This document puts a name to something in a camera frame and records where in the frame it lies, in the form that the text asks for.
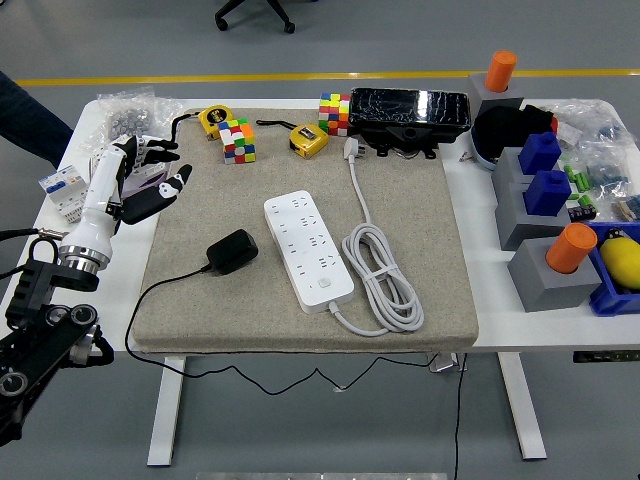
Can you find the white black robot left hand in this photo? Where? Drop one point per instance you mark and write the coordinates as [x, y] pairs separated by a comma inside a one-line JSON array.
[[97, 195]]

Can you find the black plug adapter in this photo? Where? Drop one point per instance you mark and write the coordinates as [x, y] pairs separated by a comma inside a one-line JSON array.
[[232, 252]]

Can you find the white power strip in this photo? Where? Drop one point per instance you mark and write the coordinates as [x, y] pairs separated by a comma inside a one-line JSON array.
[[310, 255]]

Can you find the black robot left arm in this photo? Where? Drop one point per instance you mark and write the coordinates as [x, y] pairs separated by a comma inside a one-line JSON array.
[[40, 340]]

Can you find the white blue circuit breaker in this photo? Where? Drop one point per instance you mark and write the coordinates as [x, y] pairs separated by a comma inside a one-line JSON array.
[[60, 192]]

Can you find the clear bag of metal nuts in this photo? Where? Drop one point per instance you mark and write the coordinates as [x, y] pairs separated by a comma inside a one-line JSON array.
[[125, 112]]

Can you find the person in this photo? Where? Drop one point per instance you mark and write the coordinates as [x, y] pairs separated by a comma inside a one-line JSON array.
[[30, 120]]

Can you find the yellow tape measure round label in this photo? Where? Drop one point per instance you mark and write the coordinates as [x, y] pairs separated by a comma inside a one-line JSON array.
[[215, 119]]

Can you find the multicolour puzzle cube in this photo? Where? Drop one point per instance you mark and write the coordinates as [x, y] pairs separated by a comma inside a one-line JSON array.
[[237, 142], [334, 115]]

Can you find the black office chair base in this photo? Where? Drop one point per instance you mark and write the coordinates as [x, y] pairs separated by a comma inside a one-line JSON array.
[[277, 10]]

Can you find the grey-brown mat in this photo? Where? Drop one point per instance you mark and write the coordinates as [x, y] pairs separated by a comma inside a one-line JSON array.
[[400, 200]]

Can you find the black cracked box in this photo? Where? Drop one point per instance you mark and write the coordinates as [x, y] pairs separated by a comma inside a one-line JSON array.
[[407, 112]]

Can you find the small metal clip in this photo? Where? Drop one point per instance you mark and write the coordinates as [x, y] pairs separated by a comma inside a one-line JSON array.
[[466, 156]]

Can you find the white blue round device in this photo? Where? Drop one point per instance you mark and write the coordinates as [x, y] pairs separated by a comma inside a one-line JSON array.
[[482, 157]]

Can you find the grey block holder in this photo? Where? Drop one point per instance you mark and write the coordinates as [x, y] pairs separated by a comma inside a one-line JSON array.
[[505, 172], [477, 95], [515, 225], [540, 290]]

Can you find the black cap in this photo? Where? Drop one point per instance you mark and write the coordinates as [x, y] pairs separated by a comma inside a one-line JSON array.
[[500, 127]]

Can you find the white table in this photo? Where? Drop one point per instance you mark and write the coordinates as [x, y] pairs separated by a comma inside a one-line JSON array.
[[500, 310]]

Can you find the orange cylinder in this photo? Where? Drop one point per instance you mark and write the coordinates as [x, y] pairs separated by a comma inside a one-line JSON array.
[[501, 70], [570, 247]]

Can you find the blue block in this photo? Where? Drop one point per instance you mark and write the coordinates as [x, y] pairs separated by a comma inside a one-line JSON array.
[[539, 152], [547, 192]]

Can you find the green battery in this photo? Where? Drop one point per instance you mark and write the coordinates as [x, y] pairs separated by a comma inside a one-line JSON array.
[[577, 181], [586, 182], [569, 171]]

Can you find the small dark box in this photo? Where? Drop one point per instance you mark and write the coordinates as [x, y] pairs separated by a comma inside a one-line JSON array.
[[581, 212]]

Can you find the clear plastic parts bag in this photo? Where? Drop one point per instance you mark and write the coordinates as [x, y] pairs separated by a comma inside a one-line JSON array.
[[590, 120]]

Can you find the clear bag blue parts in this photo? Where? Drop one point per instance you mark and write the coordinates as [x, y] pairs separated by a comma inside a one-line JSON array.
[[607, 172]]

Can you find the blue plastic bin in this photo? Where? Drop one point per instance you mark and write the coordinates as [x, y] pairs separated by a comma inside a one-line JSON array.
[[612, 300]]

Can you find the yellow toy fruit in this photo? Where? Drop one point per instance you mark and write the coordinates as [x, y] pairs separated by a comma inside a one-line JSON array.
[[622, 262]]

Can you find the clear bag brown parts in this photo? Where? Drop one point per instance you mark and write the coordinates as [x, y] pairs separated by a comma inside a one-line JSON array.
[[629, 207]]

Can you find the black table control panel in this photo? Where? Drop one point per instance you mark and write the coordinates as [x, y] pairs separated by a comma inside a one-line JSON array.
[[605, 356]]

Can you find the white wall socket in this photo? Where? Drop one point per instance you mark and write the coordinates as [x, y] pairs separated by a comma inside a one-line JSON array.
[[150, 172], [95, 162]]

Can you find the silver table bracket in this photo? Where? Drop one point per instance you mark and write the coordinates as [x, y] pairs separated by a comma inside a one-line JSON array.
[[445, 362]]

